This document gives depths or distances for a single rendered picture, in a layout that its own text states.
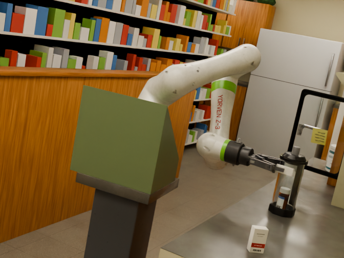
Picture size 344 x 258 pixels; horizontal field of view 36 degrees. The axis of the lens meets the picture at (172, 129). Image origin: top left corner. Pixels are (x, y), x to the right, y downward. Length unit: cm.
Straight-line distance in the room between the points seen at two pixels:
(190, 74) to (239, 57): 29
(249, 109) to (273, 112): 36
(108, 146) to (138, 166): 15
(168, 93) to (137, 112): 18
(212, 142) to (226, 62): 34
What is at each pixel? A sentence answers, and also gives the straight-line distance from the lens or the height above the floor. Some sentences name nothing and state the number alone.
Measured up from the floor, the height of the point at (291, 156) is 118.
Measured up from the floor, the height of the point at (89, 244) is 64.
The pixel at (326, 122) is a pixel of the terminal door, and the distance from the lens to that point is 274.
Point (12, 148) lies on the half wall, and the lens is 346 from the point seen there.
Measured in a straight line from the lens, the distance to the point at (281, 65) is 750.
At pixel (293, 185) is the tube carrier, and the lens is 207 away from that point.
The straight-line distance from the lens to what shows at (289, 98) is 747.
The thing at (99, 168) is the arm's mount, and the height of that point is 98.
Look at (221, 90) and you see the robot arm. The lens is 238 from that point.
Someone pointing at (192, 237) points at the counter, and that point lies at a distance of 169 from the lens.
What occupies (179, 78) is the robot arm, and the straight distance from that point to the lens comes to 205.
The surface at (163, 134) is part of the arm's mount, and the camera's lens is 196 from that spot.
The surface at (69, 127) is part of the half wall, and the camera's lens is 385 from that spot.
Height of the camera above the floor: 156
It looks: 11 degrees down
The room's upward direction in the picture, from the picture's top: 11 degrees clockwise
